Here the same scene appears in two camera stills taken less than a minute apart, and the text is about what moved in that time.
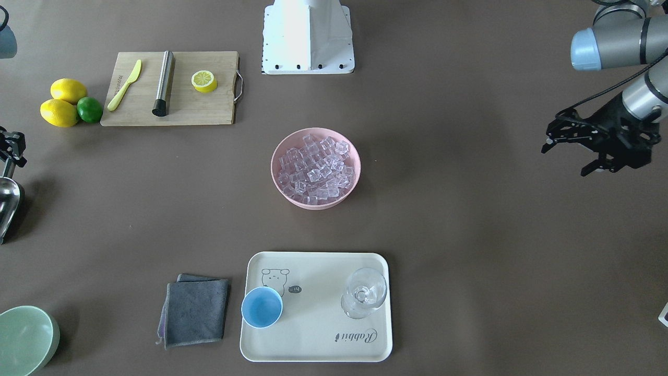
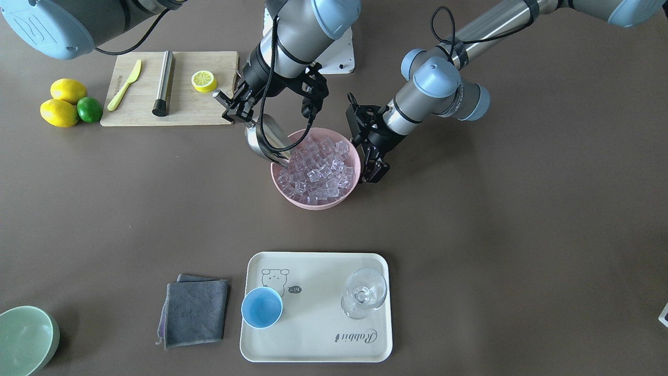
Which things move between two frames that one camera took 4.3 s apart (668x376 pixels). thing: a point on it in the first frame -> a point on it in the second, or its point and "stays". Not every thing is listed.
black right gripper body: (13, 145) -> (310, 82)
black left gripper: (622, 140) -> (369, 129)
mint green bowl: (28, 337) stays
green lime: (90, 109) stays
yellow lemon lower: (59, 113) stays
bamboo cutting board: (172, 87) stays
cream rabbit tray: (312, 327) stays
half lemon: (204, 81) stays
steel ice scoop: (12, 202) -> (265, 138)
